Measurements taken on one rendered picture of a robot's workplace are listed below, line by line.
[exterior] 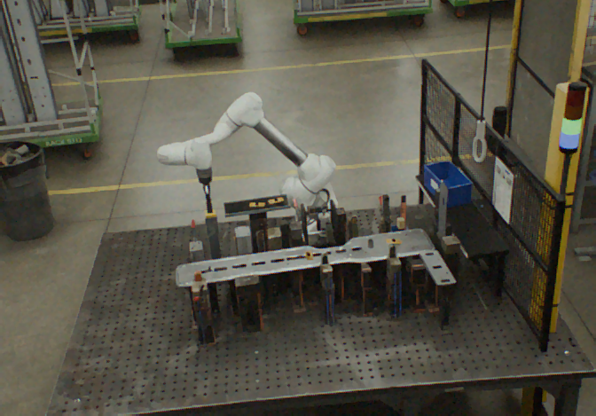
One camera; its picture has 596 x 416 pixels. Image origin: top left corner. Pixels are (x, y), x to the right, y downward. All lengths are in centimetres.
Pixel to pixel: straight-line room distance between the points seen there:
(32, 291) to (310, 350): 270
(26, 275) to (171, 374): 253
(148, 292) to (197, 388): 87
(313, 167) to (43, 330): 223
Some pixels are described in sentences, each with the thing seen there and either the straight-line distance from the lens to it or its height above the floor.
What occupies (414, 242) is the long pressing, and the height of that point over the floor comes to 100.
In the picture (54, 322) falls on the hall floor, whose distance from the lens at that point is 554.
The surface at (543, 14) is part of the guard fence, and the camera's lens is 592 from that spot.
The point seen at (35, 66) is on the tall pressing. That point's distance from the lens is 776.
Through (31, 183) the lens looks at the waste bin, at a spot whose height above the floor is 51.
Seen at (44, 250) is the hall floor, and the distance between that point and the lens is 635.
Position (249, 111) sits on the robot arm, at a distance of 435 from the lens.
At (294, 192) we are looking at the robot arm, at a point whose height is 100.
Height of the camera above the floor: 326
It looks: 30 degrees down
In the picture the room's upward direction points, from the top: 4 degrees counter-clockwise
